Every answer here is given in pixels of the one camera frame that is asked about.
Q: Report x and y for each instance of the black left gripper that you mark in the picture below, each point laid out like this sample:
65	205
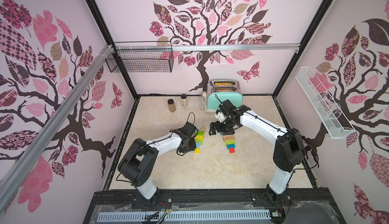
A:
192	147

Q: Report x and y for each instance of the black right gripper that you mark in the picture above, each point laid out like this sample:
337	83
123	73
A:
219	126

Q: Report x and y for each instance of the natural wood plank block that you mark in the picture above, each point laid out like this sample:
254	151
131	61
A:
228	137

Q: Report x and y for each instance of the yellow rectangular block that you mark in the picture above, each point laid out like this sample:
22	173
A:
199	137

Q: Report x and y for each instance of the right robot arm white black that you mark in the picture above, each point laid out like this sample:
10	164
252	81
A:
289	150

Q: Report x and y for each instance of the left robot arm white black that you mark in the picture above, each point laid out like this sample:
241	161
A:
138	162

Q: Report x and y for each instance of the mint green toaster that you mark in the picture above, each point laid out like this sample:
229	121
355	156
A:
220	90

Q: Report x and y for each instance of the brown spice jar black lid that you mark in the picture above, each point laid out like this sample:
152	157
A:
171	105

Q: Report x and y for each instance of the beige spice jar black lid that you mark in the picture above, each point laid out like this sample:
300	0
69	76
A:
183	100

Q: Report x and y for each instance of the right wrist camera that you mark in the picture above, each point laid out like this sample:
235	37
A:
220	116

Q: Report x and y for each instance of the white cable duct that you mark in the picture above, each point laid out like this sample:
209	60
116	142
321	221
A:
182	216

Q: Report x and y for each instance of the black wire basket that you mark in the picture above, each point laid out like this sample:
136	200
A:
141	57

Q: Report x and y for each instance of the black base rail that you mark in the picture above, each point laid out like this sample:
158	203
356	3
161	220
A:
257	197

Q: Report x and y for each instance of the white wire shelf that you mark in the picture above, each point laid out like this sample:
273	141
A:
316	87

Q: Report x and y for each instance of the aluminium rail back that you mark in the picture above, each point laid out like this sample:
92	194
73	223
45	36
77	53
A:
182	48

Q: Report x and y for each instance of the aluminium rail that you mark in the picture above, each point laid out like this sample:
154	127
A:
23	166
182	48

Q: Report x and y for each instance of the aluminium rail left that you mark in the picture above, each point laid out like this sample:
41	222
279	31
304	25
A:
23	166

